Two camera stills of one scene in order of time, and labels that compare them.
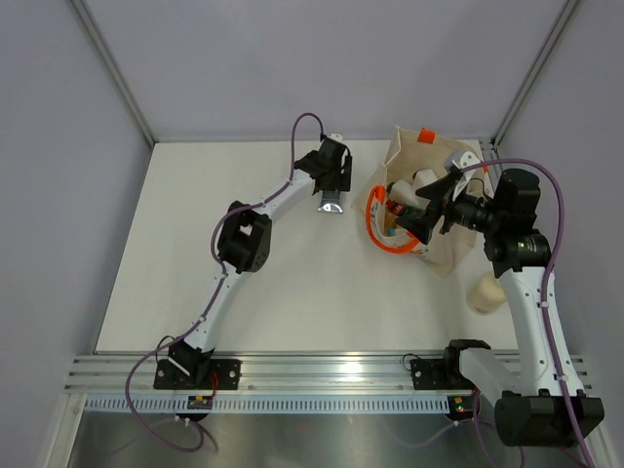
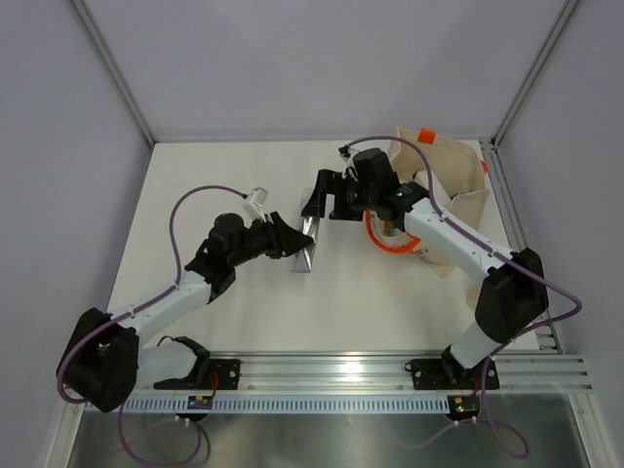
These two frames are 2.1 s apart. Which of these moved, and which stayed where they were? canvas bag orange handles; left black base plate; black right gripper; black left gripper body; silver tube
Moved: black right gripper; silver tube; black left gripper body
Stayed: left black base plate; canvas bag orange handles
